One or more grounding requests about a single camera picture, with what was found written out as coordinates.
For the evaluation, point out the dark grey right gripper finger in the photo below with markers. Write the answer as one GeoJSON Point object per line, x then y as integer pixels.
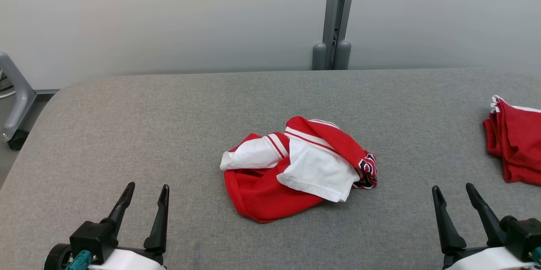
{"type": "Point", "coordinates": [486, 215]}
{"type": "Point", "coordinates": [450, 232]}

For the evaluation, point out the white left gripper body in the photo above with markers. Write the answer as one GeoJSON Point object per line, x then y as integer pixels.
{"type": "Point", "coordinates": [127, 261]}

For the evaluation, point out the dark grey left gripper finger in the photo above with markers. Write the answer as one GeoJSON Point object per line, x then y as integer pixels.
{"type": "Point", "coordinates": [160, 232]}
{"type": "Point", "coordinates": [122, 206]}

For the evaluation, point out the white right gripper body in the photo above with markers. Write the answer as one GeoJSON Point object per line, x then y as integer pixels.
{"type": "Point", "coordinates": [490, 261]}

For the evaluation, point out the red white-striped basketball shorts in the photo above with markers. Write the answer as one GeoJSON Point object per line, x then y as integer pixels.
{"type": "Point", "coordinates": [520, 143]}

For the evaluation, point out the red and white basketball jersey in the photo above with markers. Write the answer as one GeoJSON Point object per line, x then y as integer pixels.
{"type": "Point", "coordinates": [312, 168]}

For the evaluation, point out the black caster wheel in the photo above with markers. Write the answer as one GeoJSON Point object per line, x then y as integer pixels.
{"type": "Point", "coordinates": [17, 140]}

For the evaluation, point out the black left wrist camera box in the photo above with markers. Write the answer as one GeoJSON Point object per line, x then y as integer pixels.
{"type": "Point", "coordinates": [93, 238]}

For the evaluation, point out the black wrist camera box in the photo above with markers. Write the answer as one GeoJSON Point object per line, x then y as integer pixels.
{"type": "Point", "coordinates": [93, 238]}
{"type": "Point", "coordinates": [524, 236]}

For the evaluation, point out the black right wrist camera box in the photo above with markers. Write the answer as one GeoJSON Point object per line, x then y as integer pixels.
{"type": "Point", "coordinates": [524, 236]}

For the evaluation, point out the grey partition base rail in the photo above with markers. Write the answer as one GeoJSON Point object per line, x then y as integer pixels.
{"type": "Point", "coordinates": [46, 91]}

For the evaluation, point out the grey tubular cart frame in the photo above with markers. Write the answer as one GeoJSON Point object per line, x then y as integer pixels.
{"type": "Point", "coordinates": [23, 96]}

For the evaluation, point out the grey cylindrical post foot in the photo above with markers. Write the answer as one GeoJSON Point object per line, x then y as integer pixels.
{"type": "Point", "coordinates": [343, 54]}
{"type": "Point", "coordinates": [319, 56]}

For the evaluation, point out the grey metal partition post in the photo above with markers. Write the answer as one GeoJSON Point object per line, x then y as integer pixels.
{"type": "Point", "coordinates": [338, 4]}

